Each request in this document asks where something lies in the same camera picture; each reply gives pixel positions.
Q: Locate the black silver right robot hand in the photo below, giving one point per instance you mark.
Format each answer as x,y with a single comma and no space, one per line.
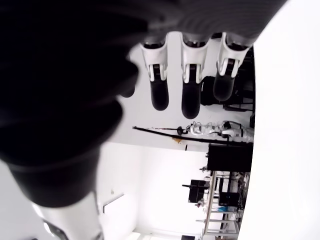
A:
62,75

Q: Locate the white humanoid robot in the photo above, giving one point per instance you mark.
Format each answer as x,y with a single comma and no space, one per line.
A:
200,130

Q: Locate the black monitor on stand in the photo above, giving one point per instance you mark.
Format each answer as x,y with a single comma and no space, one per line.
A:
196,192

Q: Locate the black cabinet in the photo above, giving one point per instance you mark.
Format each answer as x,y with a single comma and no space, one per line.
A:
230,157

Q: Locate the white metal frame rack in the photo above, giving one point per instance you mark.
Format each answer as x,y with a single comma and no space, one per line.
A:
211,190

